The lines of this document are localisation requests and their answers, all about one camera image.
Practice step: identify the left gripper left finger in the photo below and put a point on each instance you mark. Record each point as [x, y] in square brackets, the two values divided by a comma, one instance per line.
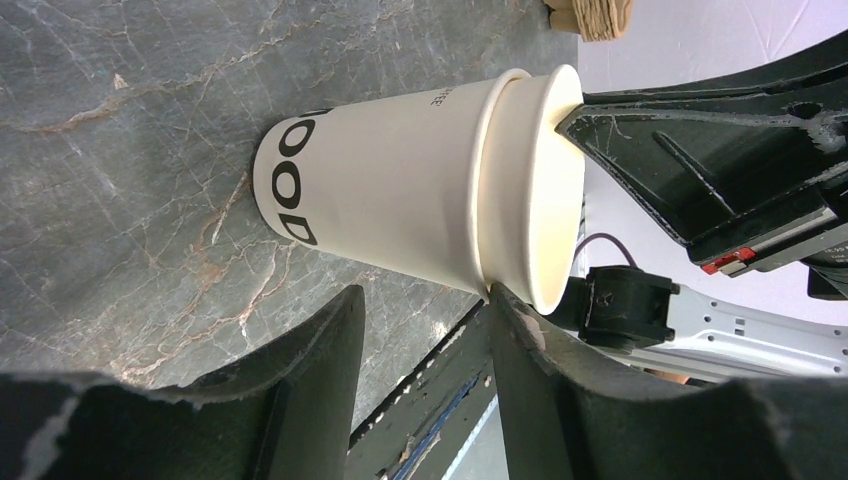
[283, 411]

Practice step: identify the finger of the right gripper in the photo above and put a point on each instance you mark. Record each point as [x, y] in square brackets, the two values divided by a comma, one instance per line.
[750, 165]

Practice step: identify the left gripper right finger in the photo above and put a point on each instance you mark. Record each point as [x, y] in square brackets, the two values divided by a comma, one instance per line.
[570, 412]

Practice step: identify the white paper coffee cup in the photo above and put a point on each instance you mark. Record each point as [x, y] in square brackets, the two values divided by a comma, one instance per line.
[464, 186]

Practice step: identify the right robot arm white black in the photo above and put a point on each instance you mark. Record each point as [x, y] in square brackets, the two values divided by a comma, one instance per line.
[653, 321]

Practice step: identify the brown pulp cup carriers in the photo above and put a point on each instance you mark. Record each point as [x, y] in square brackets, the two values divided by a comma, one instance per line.
[593, 20]

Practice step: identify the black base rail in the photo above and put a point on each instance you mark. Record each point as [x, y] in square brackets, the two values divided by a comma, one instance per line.
[420, 427]

